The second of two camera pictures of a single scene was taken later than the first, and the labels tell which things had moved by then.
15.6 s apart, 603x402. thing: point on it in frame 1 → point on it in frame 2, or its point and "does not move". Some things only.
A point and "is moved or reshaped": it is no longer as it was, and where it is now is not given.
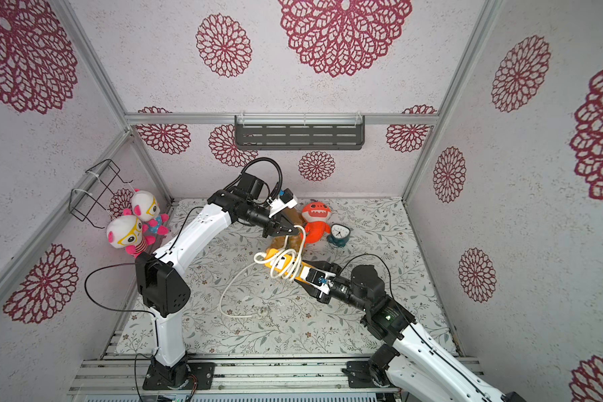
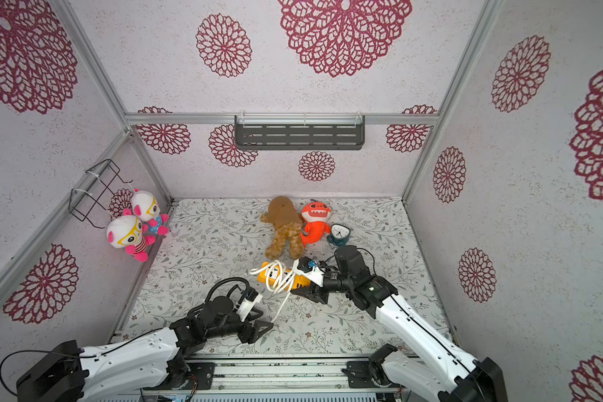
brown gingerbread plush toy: [292, 242] does not move
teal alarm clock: [339, 234] does not move
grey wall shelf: [299, 132] does not move
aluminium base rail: [123, 381] does not move
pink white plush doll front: [128, 232] does not move
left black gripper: [278, 225] → [248, 337]
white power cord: [285, 264] → [278, 280]
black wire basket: [81, 203] does not move
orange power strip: [285, 264] is moved or reshaped
